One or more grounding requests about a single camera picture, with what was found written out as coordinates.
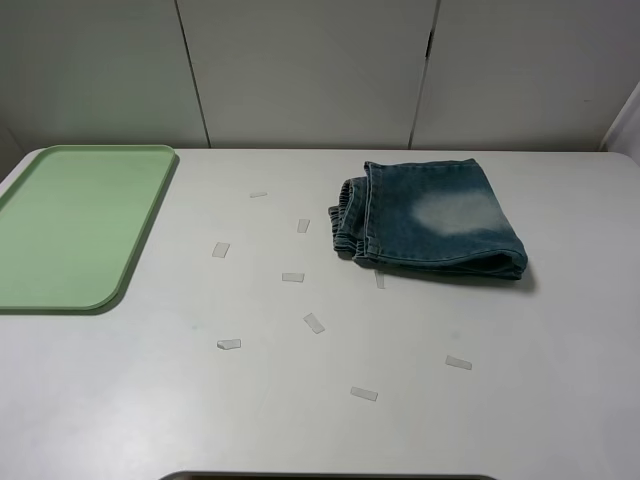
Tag children's blue denim shorts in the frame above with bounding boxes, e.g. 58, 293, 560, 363
328, 159, 528, 280

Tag clear tape piece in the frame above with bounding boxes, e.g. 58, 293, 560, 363
212, 242, 230, 258
297, 219, 310, 233
217, 339, 242, 351
445, 355, 472, 371
350, 386, 378, 402
374, 270, 385, 289
281, 272, 305, 283
303, 313, 325, 334

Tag light green plastic tray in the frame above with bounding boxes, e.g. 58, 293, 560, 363
1, 145, 178, 314

